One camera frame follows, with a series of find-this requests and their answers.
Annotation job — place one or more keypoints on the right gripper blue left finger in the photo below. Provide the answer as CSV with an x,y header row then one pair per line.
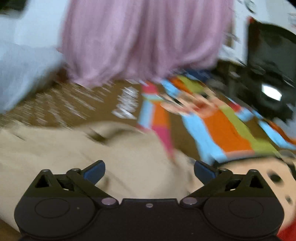
x,y
85,180

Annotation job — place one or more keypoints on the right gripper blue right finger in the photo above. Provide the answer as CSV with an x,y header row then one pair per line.
x,y
214,181

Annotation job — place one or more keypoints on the beige Champion hooded jacket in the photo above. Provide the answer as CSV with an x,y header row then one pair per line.
x,y
137,165

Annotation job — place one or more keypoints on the dark navy clothing pile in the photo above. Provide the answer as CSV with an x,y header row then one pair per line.
x,y
200,75

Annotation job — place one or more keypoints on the brown colourful cartoon bedspread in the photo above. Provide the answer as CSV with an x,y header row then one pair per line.
x,y
188,117

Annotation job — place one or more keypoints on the black mesh office chair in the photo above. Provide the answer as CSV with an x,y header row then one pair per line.
x,y
267,81

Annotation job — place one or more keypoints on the grey rolled duvet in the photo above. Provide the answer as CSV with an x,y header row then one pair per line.
x,y
25,71

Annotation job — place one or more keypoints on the pink satin curtain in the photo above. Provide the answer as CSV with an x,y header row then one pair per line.
x,y
141,40

